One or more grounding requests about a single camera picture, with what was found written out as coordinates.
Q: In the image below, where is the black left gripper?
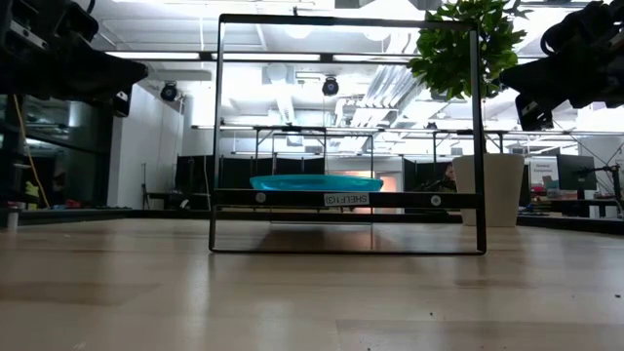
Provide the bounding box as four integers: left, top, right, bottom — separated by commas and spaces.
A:
28, 41, 149, 118

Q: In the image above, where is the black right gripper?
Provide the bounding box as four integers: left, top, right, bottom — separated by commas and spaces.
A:
499, 2, 605, 132

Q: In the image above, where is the black wire shelf rack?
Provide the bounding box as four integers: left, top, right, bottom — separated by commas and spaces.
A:
208, 13, 488, 256

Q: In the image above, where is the green leafy plant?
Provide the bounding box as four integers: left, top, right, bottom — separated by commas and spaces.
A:
408, 0, 531, 102

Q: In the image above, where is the white poster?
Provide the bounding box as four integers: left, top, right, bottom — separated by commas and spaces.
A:
528, 156, 560, 189

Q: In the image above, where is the dark computer monitor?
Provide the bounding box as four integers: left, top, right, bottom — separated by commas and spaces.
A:
556, 154, 599, 192

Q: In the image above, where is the white plant pot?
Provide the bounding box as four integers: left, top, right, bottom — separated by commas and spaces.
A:
451, 153, 527, 228

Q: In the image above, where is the black room partition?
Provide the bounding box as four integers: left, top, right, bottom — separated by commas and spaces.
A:
403, 160, 457, 195
175, 154, 327, 207

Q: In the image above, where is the black office desk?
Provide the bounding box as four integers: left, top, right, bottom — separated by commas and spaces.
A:
530, 194, 624, 218

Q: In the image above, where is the person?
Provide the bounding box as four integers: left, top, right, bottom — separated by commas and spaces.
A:
438, 163, 459, 193

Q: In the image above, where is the black low bench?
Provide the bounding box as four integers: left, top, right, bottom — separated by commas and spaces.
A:
143, 191, 215, 212

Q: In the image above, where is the teal translucent plastic plate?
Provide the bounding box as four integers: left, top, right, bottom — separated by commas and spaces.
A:
249, 174, 385, 193

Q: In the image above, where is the yellow cable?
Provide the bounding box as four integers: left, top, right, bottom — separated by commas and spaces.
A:
12, 94, 51, 210

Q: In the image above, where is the black aluminium rig frame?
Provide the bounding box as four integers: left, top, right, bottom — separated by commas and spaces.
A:
0, 207, 624, 237

